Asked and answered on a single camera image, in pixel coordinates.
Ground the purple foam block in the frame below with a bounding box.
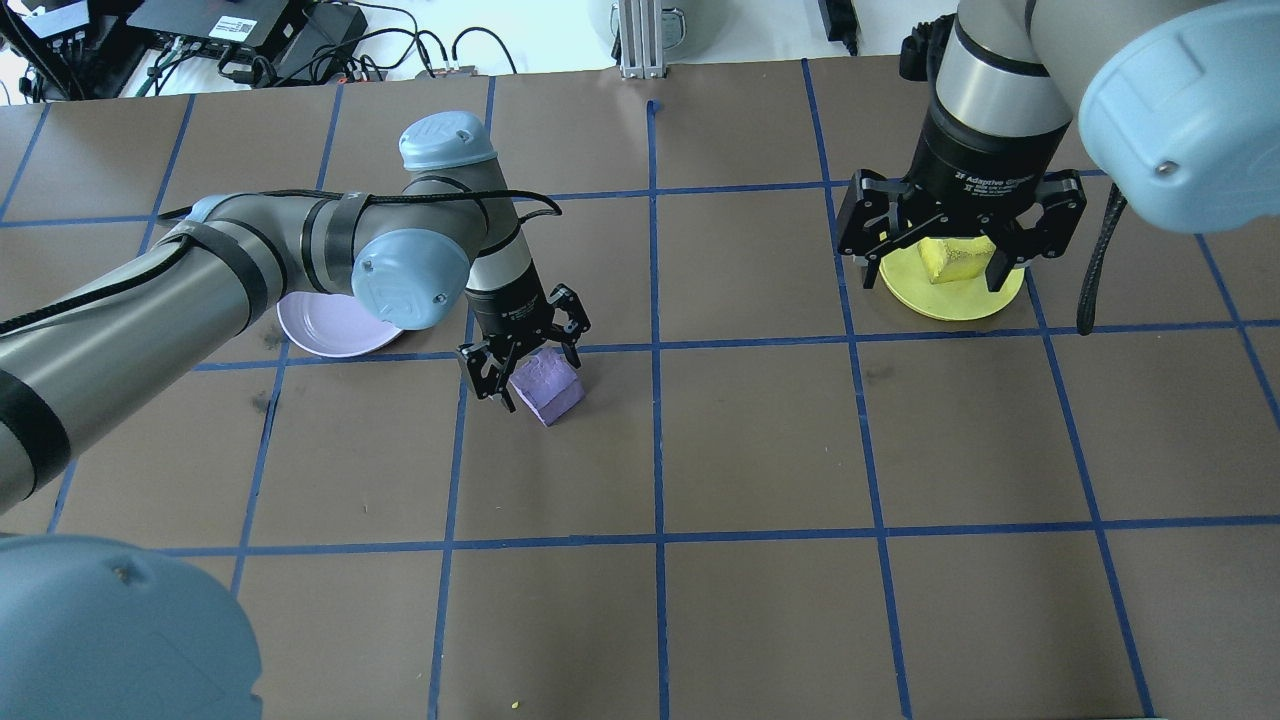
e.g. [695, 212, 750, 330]
[508, 347, 586, 428]

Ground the yellow foam block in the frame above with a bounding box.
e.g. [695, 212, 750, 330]
[920, 235, 998, 287]

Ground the yellow round plate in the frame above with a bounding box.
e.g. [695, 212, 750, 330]
[878, 235, 1027, 323]

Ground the light purple round plate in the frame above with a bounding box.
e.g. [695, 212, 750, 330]
[277, 290, 406, 359]

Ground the small black power adapter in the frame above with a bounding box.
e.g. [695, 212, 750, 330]
[818, 0, 861, 57]

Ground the black power brick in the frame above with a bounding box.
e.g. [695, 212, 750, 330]
[272, 5, 369, 83]

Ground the black box with white label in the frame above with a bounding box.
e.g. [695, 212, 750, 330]
[128, 0, 306, 51]

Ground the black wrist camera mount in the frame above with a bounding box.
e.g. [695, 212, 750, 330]
[898, 15, 951, 83]

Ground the aluminium frame post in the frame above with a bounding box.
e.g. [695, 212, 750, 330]
[618, 0, 669, 79]

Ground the white device with cables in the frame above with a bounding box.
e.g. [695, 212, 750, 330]
[18, 0, 93, 43]

